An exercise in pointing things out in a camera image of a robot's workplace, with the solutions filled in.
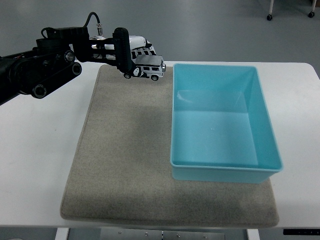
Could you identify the black table control panel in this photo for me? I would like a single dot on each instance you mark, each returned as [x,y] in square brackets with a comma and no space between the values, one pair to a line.
[301,231]

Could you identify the grey metal plate with screws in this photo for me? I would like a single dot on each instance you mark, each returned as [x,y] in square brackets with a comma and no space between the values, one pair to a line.
[162,235]

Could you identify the white toy car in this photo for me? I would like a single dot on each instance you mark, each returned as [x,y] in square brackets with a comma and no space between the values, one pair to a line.
[155,71]

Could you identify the blue plastic box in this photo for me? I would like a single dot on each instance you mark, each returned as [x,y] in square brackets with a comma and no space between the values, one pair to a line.
[212,135]

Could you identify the beige felt mat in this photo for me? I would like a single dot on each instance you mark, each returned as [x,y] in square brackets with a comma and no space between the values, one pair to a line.
[120,162]

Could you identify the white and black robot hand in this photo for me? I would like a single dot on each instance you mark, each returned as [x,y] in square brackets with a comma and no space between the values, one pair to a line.
[137,42]

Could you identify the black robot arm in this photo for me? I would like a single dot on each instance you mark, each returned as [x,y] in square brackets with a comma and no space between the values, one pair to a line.
[50,70]

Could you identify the white table leg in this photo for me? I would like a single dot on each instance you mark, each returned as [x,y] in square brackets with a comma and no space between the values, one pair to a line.
[61,234]
[253,235]

